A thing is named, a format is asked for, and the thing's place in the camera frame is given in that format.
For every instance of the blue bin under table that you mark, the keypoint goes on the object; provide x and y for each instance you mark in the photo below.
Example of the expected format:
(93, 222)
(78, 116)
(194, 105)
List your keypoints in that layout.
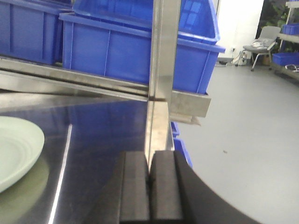
(179, 144)

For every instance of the stainless steel shelf rack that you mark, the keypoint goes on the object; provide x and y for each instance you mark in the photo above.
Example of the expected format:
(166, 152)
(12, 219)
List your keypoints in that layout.
(164, 103)

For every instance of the background metal shelving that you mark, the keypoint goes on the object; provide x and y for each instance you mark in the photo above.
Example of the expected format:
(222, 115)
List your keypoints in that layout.
(289, 70)

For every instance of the tilted blue bin inside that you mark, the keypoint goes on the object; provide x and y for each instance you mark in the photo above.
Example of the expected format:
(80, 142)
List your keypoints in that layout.
(198, 20)

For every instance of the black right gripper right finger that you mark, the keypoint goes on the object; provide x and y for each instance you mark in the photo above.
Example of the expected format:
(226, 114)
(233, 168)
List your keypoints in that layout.
(179, 196)

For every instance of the blue bin left on shelf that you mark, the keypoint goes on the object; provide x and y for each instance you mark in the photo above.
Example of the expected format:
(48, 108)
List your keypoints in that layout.
(32, 30)

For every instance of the blue bin right on shelf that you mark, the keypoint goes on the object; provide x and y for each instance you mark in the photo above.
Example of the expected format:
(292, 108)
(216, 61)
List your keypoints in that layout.
(116, 51)

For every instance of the blue bin on background shelf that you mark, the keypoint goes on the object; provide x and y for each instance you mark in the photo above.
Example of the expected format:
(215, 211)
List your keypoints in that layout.
(286, 58)

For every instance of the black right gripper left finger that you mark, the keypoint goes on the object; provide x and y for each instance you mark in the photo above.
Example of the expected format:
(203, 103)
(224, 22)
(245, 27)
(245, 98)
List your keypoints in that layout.
(125, 197)

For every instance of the small blue bin upper background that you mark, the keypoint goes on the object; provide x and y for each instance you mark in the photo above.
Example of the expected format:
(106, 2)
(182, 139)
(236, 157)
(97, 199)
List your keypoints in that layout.
(290, 29)

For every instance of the green plant background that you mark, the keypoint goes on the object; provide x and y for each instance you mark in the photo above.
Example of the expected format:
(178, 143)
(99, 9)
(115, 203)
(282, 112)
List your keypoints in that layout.
(275, 13)

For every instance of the grey office chair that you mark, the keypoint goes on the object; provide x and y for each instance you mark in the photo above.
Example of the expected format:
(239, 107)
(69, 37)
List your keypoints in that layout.
(263, 45)

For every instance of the pale green plate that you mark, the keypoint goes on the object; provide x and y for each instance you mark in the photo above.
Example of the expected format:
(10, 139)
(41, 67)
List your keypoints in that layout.
(21, 143)

